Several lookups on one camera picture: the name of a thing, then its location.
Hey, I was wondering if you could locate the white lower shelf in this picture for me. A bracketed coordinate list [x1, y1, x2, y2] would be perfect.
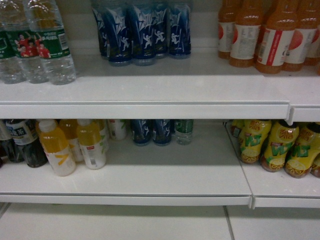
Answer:
[0, 137, 320, 208]

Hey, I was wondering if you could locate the clear water bottle green label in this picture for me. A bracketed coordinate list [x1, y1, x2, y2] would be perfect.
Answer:
[22, 0, 76, 85]
[0, 0, 49, 84]

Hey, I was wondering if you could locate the yellow white juice bottle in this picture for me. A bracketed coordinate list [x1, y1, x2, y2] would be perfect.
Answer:
[38, 119, 76, 177]
[76, 119, 107, 170]

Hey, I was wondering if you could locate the blue sports drink bottle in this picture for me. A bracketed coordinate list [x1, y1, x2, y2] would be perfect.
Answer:
[168, 1, 191, 60]
[102, 4, 132, 67]
[128, 0, 156, 66]

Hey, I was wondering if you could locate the orange juice bottle white label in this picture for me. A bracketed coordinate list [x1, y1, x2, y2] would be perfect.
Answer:
[255, 0, 299, 74]
[282, 0, 320, 72]
[229, 0, 264, 68]

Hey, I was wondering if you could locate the dark oolong tea bottle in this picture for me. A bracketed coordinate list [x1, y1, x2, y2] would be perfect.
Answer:
[4, 119, 48, 168]

